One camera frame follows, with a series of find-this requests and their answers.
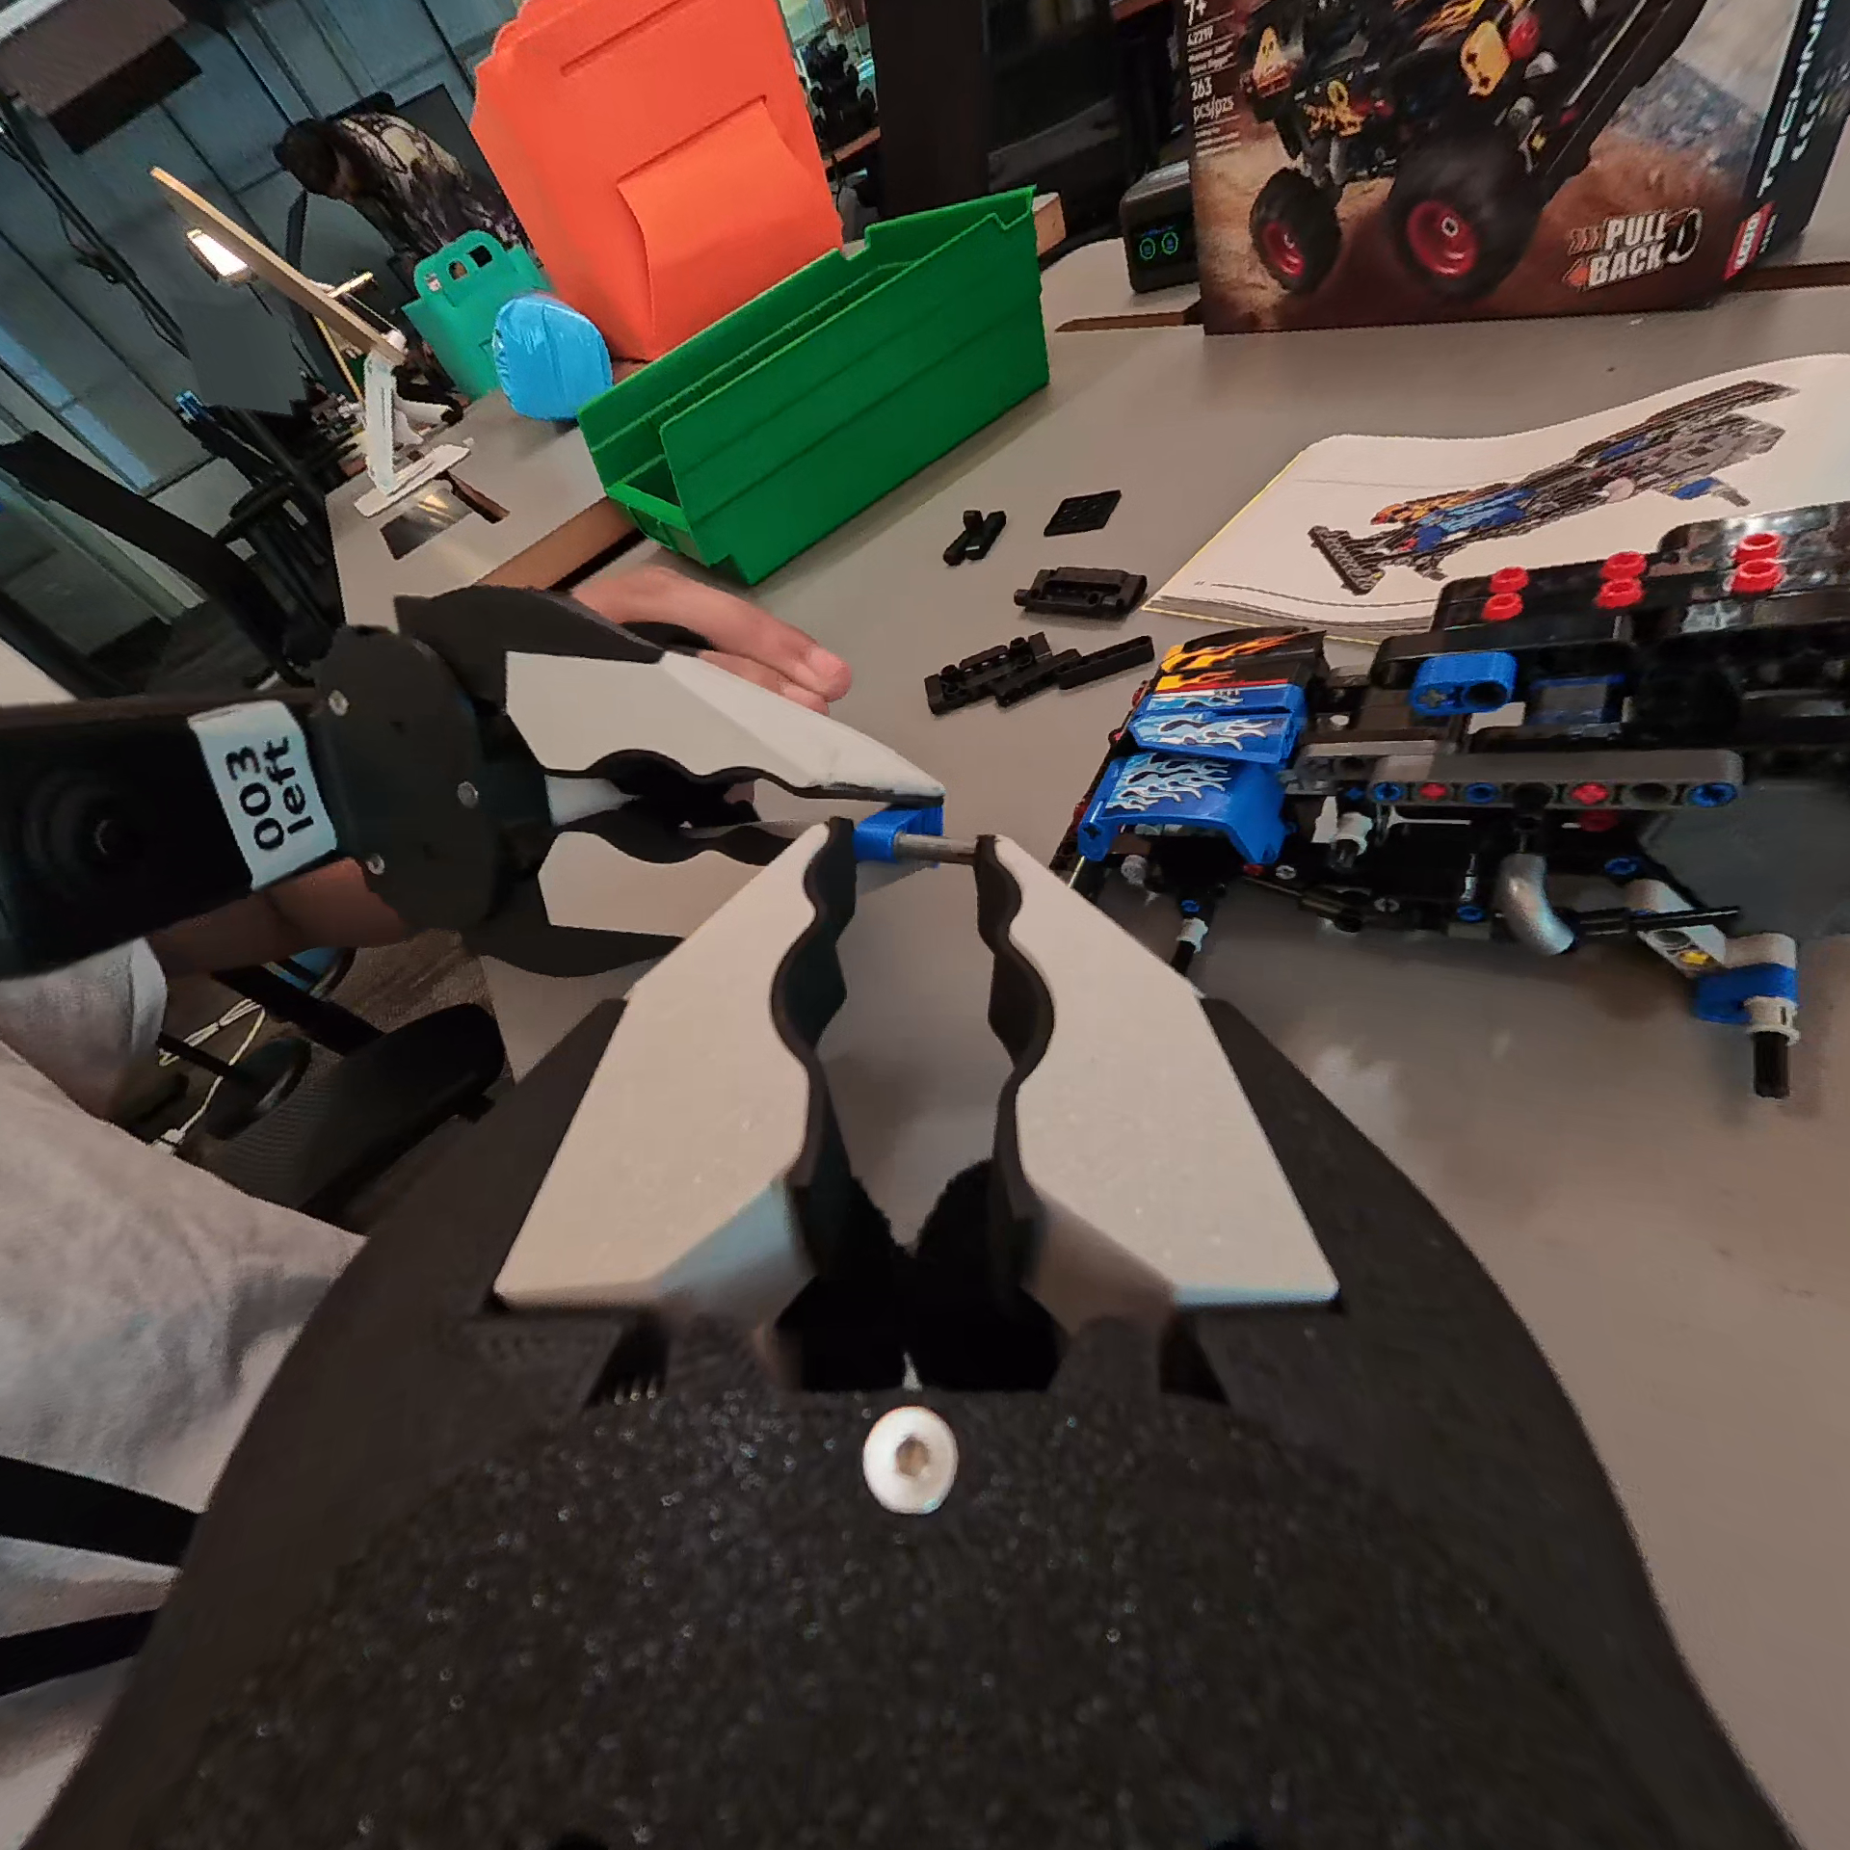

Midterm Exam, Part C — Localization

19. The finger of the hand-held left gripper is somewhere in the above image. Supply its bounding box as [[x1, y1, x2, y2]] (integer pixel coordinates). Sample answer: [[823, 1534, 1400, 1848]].
[[497, 647, 949, 833], [542, 773, 856, 949]]

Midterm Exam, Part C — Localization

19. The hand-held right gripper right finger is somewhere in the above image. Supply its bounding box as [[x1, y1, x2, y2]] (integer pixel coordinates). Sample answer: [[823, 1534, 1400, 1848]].
[[924, 831, 1340, 1362]]

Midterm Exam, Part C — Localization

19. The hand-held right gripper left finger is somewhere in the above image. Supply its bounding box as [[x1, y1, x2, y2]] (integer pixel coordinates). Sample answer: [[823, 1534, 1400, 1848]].
[[490, 818, 915, 1391]]

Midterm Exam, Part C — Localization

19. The blue lego piece with axle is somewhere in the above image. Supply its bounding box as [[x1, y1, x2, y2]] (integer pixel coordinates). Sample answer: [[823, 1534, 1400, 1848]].
[[849, 794, 987, 871]]

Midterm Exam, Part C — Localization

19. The black lego beam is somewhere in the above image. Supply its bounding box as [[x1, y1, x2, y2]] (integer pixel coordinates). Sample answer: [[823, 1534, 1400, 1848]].
[[998, 637, 1158, 708], [924, 633, 1057, 718]]

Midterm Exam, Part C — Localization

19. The lego truck model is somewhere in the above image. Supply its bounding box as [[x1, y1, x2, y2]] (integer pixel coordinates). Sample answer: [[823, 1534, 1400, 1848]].
[[1048, 497, 1850, 1108]]

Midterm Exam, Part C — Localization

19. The lego instruction booklet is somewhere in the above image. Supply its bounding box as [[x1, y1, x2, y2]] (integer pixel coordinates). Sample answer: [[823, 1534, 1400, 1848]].
[[1140, 350, 1850, 645]]

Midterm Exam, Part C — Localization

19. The lego set box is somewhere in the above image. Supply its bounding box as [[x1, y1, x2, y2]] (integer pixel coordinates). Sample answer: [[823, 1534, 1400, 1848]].
[[1187, 0, 1850, 338]]

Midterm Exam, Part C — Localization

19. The person's left hand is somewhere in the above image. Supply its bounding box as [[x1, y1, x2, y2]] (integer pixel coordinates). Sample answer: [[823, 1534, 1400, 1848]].
[[569, 566, 855, 714]]

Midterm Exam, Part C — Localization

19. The green plastic bin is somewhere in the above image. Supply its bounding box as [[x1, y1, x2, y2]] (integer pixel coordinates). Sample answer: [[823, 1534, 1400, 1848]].
[[574, 186, 1052, 587]]

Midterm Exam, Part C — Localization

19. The blue wrapped bundle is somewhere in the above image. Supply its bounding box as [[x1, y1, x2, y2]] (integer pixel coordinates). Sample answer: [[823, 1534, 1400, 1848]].
[[490, 294, 615, 426]]

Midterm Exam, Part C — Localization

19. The teal bag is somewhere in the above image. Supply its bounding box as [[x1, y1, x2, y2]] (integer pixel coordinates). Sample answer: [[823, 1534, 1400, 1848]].
[[400, 239, 550, 403]]

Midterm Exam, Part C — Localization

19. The orange plastic container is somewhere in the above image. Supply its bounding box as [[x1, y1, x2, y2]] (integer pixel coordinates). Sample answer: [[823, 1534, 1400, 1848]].
[[468, 0, 844, 364]]

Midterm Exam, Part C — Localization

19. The black power device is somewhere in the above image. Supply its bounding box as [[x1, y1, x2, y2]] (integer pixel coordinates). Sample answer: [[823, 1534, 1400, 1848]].
[[1118, 160, 1203, 296]]

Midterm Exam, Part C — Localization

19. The hanging ceiling panel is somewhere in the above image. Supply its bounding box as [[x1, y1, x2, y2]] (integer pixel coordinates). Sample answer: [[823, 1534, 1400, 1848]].
[[0, 0, 205, 117]]

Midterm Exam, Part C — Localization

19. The black lego frame piece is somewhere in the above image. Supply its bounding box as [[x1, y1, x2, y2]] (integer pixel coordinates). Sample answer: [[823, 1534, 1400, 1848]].
[[1014, 566, 1146, 621]]

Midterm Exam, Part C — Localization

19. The black strap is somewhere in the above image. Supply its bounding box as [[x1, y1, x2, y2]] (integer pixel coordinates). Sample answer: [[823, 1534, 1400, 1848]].
[[0, 1452, 195, 1701]]

